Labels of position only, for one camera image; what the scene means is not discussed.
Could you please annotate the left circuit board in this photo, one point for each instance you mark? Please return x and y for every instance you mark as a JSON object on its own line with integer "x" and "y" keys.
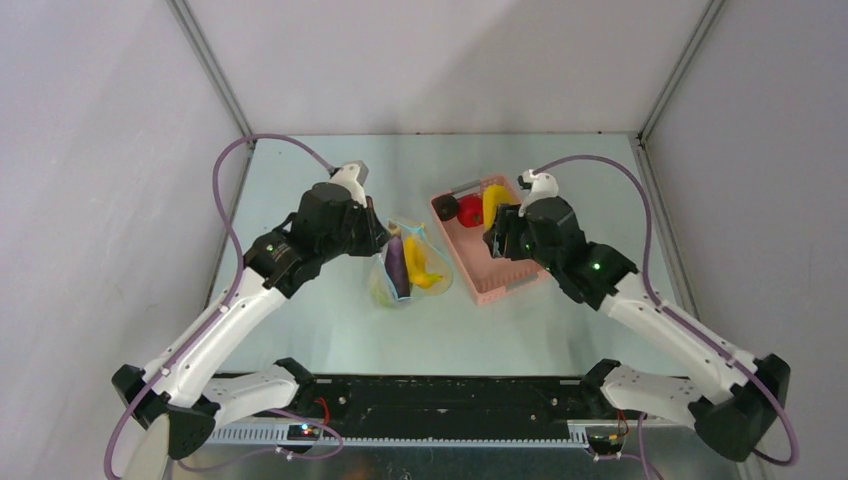
{"x": 303, "y": 432}

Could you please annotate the right circuit board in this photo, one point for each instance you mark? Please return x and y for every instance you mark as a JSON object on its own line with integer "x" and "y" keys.
{"x": 605, "y": 447}

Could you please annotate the green cabbage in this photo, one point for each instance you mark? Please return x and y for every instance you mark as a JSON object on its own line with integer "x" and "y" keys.
{"x": 380, "y": 288}

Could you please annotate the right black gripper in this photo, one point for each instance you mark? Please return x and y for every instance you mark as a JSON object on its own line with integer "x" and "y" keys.
{"x": 499, "y": 240}

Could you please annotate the pink plastic basket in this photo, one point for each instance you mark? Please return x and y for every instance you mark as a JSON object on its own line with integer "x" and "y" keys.
{"x": 487, "y": 279}

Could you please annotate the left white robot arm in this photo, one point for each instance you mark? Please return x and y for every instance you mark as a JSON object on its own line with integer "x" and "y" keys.
{"x": 180, "y": 385}

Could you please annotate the yellow bell pepper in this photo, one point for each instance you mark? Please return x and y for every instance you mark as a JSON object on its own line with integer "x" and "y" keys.
{"x": 494, "y": 196}

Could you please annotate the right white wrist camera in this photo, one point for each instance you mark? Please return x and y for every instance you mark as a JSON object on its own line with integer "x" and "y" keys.
{"x": 539, "y": 185}

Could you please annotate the circuit board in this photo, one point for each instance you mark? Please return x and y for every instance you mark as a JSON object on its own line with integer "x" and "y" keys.
{"x": 303, "y": 432}
{"x": 605, "y": 447}

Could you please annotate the dark purple eggplant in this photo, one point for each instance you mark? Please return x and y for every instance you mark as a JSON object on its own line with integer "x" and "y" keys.
{"x": 395, "y": 263}

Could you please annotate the yellow banana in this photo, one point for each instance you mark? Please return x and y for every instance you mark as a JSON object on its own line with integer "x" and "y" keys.
{"x": 416, "y": 264}

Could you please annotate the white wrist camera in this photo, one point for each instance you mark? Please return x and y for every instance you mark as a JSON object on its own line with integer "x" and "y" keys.
{"x": 539, "y": 185}
{"x": 352, "y": 176}

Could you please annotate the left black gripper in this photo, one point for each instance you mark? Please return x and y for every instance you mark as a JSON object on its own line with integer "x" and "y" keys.
{"x": 375, "y": 232}

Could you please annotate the red tomato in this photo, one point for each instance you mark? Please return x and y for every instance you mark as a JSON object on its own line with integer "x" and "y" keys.
{"x": 470, "y": 212}

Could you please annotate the clear zip top bag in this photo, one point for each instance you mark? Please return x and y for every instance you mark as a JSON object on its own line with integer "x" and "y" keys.
{"x": 437, "y": 261}

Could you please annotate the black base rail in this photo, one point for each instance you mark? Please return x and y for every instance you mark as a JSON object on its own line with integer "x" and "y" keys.
{"x": 463, "y": 408}

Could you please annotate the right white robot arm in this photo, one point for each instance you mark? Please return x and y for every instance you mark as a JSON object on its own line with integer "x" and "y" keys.
{"x": 730, "y": 398}

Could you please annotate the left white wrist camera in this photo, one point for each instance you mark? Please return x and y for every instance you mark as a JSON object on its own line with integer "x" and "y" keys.
{"x": 352, "y": 176}

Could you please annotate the dark round fruit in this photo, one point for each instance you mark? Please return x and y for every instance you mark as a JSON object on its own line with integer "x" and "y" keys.
{"x": 446, "y": 207}

